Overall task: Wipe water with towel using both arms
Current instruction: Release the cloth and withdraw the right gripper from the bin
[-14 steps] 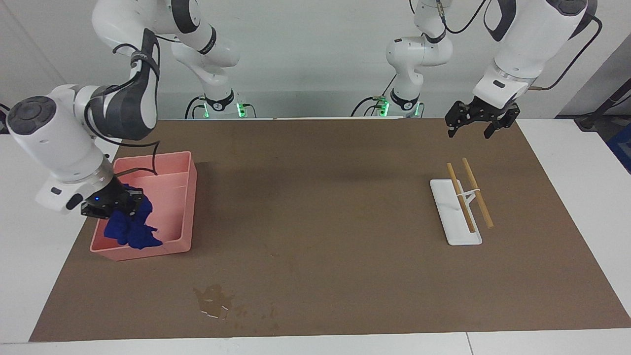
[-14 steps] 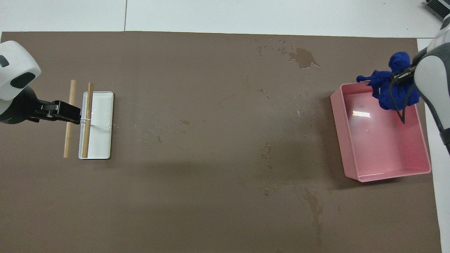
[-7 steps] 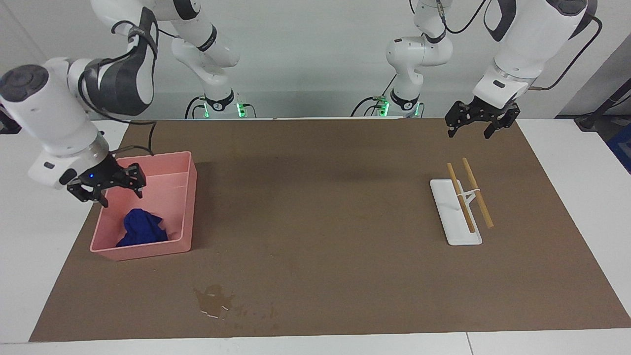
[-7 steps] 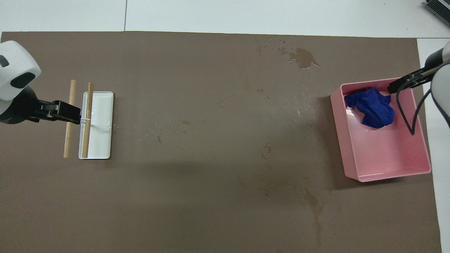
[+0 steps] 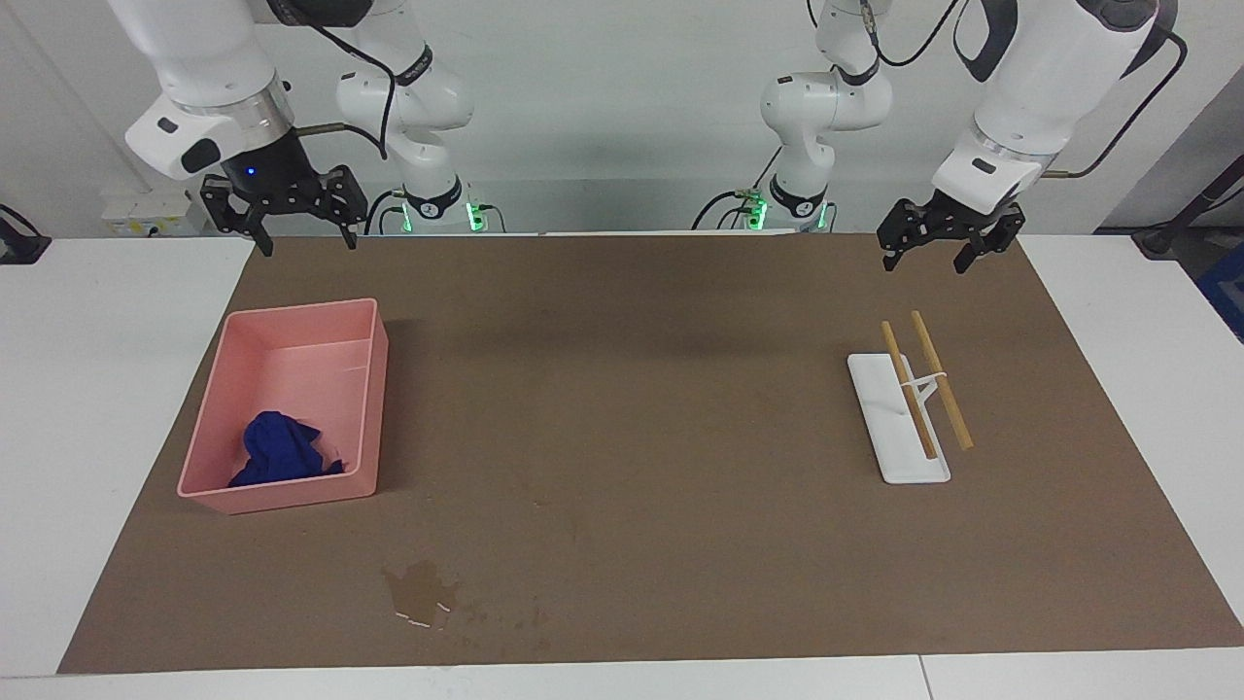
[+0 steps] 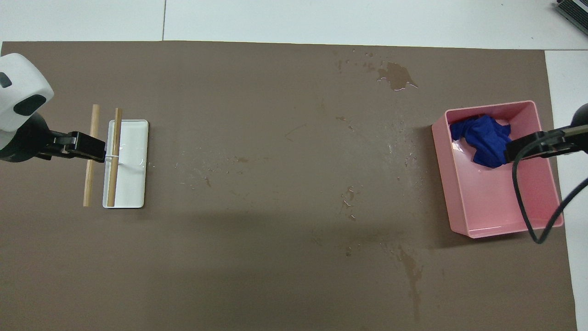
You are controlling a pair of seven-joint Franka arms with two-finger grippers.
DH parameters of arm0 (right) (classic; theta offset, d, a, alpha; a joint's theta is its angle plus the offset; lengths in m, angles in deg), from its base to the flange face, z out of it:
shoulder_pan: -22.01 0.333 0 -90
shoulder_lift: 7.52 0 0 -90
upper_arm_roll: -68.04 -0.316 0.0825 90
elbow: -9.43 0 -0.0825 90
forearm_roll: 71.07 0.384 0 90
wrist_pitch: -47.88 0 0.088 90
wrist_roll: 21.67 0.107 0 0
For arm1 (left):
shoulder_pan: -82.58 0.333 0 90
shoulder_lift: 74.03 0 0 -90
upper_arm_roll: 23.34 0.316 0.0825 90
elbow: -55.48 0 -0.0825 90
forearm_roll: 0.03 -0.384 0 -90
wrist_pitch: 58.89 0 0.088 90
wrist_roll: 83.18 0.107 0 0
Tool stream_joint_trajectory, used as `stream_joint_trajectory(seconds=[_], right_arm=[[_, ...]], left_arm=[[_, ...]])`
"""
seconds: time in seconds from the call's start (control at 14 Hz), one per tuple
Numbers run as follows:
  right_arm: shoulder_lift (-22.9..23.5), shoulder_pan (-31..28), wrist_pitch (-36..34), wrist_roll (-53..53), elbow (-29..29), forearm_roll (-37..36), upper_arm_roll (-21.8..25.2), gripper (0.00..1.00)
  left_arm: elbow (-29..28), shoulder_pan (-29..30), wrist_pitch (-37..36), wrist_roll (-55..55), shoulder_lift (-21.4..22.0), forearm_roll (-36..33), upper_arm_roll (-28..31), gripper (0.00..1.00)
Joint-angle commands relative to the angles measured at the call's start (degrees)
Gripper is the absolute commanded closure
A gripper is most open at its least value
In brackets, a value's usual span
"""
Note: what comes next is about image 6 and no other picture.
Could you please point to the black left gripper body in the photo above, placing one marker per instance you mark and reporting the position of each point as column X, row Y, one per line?
column 23, row 140

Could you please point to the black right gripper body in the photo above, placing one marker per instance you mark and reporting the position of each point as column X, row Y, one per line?
column 582, row 142

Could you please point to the blue cloth towel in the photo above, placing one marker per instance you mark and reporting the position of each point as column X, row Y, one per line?
column 484, row 140

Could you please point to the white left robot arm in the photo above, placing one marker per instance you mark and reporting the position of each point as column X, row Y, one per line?
column 18, row 82

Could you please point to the white towel rack base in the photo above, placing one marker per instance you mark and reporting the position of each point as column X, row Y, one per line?
column 133, row 174

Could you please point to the water puddle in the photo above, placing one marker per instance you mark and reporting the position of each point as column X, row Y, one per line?
column 396, row 76

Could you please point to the wooden rack rod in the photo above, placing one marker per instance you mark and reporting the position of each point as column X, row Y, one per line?
column 114, row 179
column 89, row 184

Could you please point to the pink plastic bin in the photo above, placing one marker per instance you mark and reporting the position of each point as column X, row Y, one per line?
column 496, row 202

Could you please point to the grey laptop corner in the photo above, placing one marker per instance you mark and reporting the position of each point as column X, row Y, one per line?
column 574, row 9

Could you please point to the brown table mat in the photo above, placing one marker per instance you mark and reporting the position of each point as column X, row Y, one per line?
column 275, row 184

